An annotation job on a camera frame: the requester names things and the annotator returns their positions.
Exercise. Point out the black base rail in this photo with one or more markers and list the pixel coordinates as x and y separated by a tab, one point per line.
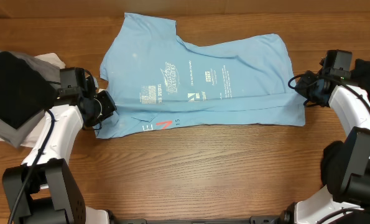
251	220

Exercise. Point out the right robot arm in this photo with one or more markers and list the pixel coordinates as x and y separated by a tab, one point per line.
352	107

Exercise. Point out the folded black garment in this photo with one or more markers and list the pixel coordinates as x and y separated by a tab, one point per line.
23	91

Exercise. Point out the folded white garment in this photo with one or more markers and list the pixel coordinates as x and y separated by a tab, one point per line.
48	59

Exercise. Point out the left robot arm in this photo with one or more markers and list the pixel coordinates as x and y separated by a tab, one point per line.
42	189

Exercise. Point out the crumpled black garment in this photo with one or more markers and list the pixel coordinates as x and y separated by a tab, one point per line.
345	167

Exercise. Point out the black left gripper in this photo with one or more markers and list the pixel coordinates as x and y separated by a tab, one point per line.
109	106

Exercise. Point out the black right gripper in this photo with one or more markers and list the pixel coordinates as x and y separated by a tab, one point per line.
305	86

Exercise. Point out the folded grey garment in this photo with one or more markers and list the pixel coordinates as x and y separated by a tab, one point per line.
20	130

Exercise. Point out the light blue t-shirt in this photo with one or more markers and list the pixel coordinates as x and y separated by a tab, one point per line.
158	81

